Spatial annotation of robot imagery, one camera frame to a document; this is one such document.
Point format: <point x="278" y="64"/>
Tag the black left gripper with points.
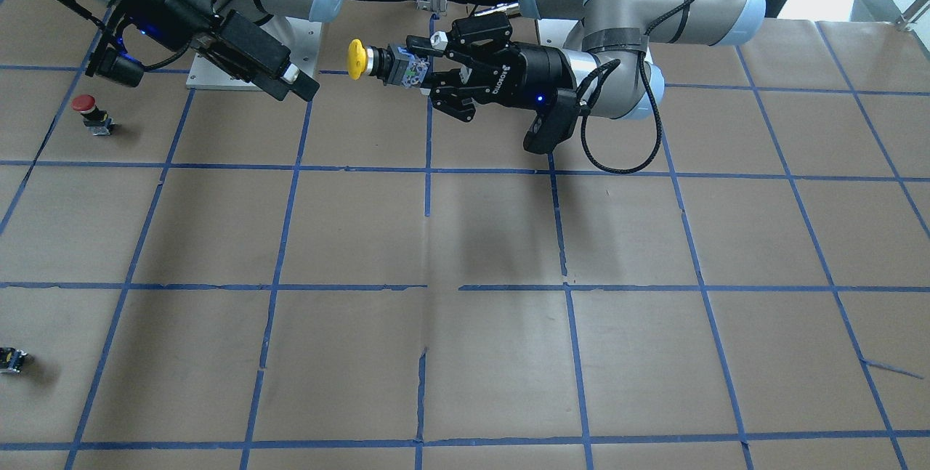
<point x="524" y="74"/>

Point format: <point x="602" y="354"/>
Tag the yellow push button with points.
<point x="385" y="63"/>

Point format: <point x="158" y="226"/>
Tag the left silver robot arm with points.
<point x="600" y="70"/>

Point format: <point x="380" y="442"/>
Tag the red push button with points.
<point x="96" y="120"/>

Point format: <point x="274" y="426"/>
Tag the brown paper table cover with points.
<point x="230" y="282"/>

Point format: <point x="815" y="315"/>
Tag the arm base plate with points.
<point x="251" y="56"/>

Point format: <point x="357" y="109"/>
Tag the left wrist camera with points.
<point x="553" y="124"/>

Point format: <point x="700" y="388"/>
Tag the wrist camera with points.
<point x="115" y="66"/>
<point x="553" y="124"/>

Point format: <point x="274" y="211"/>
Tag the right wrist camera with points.
<point x="115" y="66"/>

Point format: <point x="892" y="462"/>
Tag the small black switch block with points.
<point x="12" y="360"/>

